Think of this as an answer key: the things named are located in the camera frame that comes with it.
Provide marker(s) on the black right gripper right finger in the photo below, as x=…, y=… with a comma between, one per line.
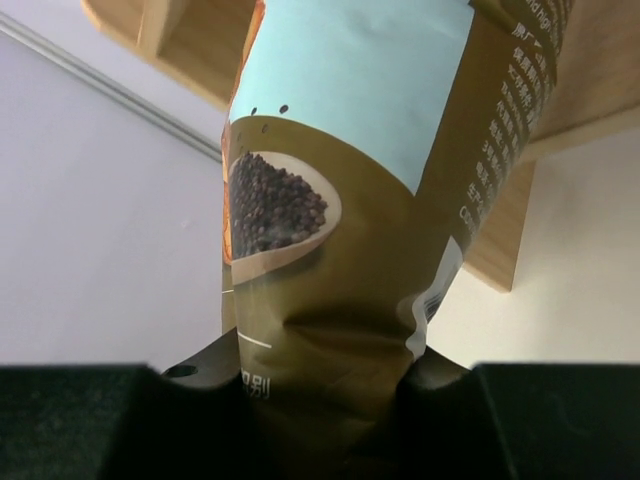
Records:
x=518, y=420

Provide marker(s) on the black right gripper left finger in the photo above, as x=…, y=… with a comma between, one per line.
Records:
x=123, y=421

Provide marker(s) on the olive light-blue chips bag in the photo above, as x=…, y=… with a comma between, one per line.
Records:
x=366, y=144

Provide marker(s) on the wooden two-tier shelf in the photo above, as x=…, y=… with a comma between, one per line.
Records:
x=199, y=43

